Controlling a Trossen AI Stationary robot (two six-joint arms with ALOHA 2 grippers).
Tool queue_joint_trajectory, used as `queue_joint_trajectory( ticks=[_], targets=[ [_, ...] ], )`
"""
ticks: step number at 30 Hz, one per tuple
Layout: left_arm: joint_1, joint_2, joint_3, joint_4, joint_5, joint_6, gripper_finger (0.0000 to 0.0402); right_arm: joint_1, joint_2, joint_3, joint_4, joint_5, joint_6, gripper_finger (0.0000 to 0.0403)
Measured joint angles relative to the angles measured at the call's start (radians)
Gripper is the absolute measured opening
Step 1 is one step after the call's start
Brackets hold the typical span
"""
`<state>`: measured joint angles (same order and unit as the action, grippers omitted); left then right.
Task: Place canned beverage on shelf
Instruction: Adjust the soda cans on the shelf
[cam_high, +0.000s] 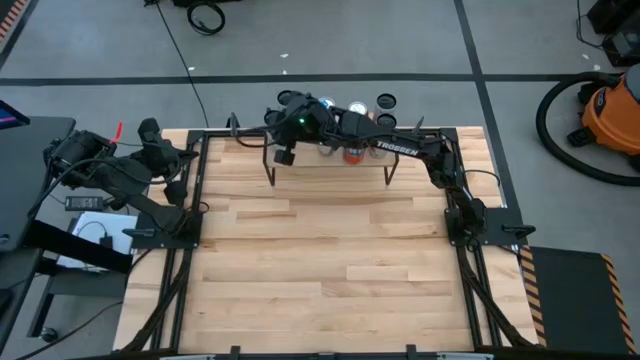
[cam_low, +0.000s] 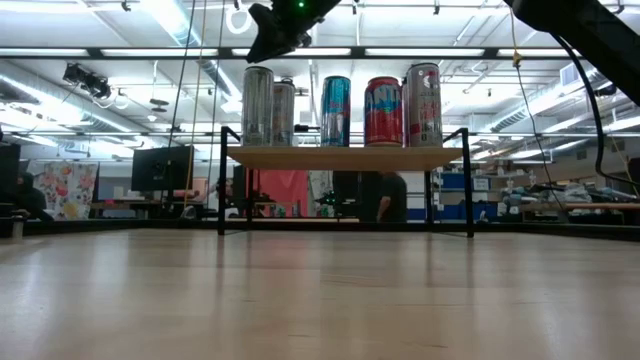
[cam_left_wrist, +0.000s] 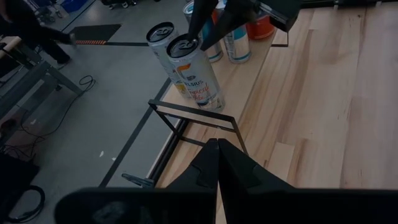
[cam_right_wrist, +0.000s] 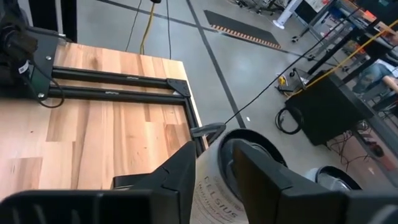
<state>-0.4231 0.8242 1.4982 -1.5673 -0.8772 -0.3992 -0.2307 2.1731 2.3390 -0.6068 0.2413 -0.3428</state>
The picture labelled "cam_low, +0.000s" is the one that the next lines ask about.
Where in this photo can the floral hanging cloth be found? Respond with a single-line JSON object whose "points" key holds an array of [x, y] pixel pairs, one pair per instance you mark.
{"points": [[70, 190]]}

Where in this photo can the red Fanta soda can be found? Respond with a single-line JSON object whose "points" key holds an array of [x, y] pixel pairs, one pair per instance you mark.
{"points": [[383, 115]]}

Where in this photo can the wooden shelf black metal legs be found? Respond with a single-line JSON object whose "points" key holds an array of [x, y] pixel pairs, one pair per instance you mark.
{"points": [[345, 158]]}

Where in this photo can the orange pink hanging cloth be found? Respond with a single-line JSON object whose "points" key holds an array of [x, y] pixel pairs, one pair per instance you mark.
{"points": [[285, 192]]}

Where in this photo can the blue silver Red Bull can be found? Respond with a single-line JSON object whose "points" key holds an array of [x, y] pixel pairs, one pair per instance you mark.
{"points": [[336, 115]]}

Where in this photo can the white Celsius energy can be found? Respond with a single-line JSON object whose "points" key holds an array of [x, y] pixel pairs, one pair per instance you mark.
{"points": [[284, 115]]}

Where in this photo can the white patterned hanging cloth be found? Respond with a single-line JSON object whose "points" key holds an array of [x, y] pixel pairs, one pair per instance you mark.
{"points": [[320, 182]]}

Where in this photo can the Celsius can pink band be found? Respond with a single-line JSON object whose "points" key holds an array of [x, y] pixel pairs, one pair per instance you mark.
{"points": [[425, 105]]}

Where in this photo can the cluttered wooden bench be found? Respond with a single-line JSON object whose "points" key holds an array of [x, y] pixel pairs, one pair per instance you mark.
{"points": [[585, 205]]}

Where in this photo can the black aluminium rig frame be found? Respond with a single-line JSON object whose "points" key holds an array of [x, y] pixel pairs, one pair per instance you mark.
{"points": [[100, 226]]}

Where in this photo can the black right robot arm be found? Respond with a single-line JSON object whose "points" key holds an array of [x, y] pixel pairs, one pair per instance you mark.
{"points": [[600, 30]]}

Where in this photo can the blue storage bins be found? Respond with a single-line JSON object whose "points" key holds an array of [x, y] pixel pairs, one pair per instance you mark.
{"points": [[452, 182]]}

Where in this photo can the person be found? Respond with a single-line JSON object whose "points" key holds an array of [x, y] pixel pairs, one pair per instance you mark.
{"points": [[395, 197], [30, 197], [220, 192]]}

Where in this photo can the black ceiling-hung device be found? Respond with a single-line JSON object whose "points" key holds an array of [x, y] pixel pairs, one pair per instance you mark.
{"points": [[87, 80]]}

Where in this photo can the Celsius Tropical Vibe can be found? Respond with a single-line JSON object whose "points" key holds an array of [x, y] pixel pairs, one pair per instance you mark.
{"points": [[257, 110]]}

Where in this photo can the black computer monitor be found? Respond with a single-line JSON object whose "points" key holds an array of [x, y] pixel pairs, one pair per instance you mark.
{"points": [[155, 170]]}

